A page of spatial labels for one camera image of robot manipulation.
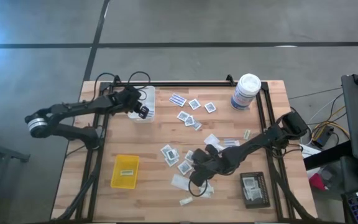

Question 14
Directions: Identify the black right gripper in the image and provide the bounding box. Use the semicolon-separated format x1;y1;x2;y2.
189;145;229;188

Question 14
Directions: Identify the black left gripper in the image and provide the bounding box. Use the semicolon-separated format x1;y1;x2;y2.
113;85;150;119

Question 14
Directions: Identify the white plastic bin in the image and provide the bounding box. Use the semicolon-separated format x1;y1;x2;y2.
127;85;157;123

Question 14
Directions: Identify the small crumpled white packet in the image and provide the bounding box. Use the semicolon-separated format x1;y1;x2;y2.
178;196;195;207

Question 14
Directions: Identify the long white bandage packet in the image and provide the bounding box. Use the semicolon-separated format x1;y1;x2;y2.
223;138;241;147

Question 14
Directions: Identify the black plastic basket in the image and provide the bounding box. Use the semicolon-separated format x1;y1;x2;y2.
239;171;271;210

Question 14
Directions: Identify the yellow plastic basket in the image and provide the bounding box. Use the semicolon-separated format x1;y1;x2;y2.
109;154;140;190

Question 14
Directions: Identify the white disinfectant wipes canister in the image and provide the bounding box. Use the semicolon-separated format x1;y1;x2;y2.
229;73;262;111

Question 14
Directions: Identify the white box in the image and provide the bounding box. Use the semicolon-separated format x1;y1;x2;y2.
300;143;323;158

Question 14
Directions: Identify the red object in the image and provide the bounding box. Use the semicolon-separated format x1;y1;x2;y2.
308;172;329;191

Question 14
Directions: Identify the black power adapter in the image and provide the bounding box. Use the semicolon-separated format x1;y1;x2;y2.
311;126;335;149

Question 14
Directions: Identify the black equipment stand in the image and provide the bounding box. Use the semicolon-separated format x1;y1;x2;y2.
0;123;30;224

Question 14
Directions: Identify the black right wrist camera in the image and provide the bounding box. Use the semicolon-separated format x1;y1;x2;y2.
191;148;210;161

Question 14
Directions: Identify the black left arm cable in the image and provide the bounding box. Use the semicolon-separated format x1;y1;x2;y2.
93;70;152;103

